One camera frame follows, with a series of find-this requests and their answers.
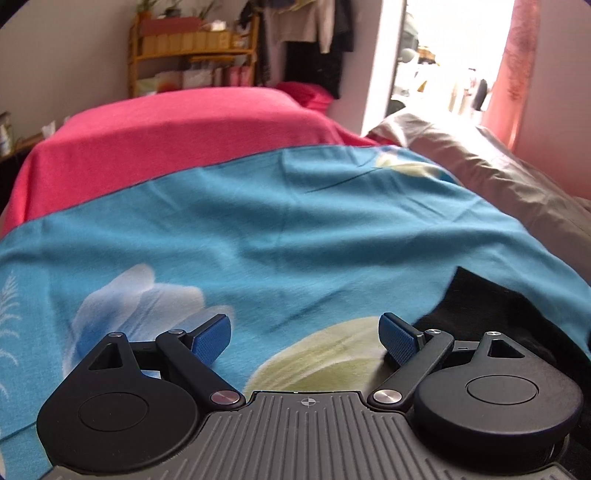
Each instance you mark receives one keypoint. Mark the grey beige pillow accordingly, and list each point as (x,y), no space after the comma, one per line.
(484,165)

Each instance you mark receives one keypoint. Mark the blue floral bed sheet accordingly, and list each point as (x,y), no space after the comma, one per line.
(302,248)

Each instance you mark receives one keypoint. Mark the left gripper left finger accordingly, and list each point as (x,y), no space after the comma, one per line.
(129,405)

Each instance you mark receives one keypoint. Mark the pink blanket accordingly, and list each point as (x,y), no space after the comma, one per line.
(118,145)

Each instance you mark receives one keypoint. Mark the black ribbed pants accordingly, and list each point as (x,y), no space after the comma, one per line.
(473,305)

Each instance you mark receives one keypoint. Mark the wooden bamboo shelf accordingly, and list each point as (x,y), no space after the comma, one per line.
(191,40)

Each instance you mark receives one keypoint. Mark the pink curtain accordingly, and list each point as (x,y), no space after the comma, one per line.
(510,92)

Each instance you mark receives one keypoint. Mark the hanging dark clothes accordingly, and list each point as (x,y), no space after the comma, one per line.
(317,35)

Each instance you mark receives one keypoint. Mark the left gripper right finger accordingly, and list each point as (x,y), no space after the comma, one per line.
(491,395)

